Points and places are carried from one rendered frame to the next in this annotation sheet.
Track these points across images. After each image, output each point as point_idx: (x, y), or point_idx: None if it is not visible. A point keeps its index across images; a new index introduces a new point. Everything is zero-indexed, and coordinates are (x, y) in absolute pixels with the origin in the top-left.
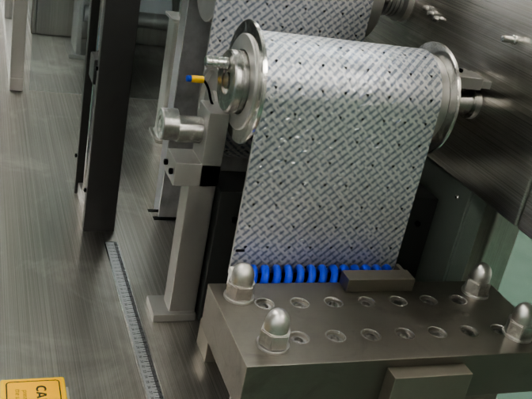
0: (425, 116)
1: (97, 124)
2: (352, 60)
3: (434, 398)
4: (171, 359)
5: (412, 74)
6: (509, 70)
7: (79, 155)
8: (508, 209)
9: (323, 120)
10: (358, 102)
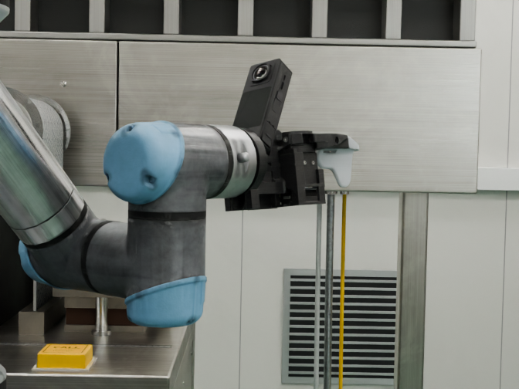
0: (61, 134)
1: None
2: (37, 103)
3: None
4: (33, 339)
5: (50, 109)
6: (66, 102)
7: None
8: (105, 179)
9: (46, 142)
10: (51, 128)
